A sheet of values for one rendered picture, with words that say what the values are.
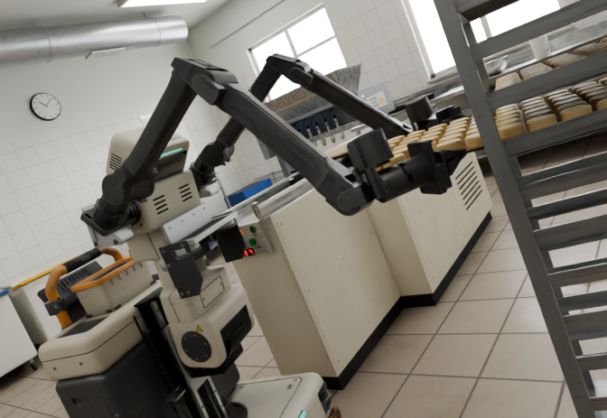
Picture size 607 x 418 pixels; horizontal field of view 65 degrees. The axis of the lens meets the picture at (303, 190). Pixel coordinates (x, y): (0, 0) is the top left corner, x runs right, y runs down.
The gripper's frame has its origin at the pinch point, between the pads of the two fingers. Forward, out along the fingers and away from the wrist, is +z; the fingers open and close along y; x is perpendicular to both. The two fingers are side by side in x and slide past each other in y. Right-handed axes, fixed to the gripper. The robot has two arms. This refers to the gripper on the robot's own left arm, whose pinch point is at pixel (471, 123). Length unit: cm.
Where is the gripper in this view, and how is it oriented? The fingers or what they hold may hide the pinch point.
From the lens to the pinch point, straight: 134.6
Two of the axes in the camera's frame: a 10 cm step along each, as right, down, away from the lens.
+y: 3.2, 9.3, 1.7
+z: 3.7, 0.4, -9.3
